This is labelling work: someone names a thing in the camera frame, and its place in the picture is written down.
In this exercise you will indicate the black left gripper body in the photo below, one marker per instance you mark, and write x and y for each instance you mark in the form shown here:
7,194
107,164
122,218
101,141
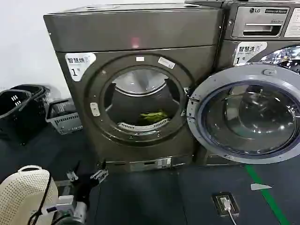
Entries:
82,188

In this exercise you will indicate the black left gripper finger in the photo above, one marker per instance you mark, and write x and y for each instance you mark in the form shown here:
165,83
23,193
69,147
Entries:
71,175
99,175

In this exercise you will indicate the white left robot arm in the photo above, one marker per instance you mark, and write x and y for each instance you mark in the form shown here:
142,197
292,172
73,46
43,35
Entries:
77,213

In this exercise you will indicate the white perforated laundry basket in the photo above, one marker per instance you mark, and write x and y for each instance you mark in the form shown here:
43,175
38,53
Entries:
21,192

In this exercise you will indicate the grey slatted plastic basket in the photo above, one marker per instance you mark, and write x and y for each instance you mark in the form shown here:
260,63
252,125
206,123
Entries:
64,120

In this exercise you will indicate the black plastic laundry basket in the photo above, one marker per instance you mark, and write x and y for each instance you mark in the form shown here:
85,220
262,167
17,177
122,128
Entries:
39,103
11,110

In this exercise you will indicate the green cloth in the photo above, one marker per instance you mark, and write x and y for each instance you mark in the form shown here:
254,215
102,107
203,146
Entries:
153,115

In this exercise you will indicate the round glass dryer door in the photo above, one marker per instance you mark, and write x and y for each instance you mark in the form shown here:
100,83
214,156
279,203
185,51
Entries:
199,131

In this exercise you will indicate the floor power socket box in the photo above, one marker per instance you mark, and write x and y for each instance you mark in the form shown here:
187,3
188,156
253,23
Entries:
219,209

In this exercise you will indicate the white charger plug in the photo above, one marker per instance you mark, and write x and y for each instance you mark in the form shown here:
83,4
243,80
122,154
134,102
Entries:
225,203

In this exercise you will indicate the grey dryer with round opening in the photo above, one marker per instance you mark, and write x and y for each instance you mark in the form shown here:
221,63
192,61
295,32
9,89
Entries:
145,32

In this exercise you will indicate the white floor tape piece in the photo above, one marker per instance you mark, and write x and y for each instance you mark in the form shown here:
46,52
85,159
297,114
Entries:
259,186

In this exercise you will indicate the green floor tape line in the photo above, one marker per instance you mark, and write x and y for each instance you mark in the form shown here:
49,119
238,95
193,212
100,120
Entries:
264,197

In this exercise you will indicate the grey washer with control panel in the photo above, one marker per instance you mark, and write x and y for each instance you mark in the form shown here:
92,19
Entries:
255,16

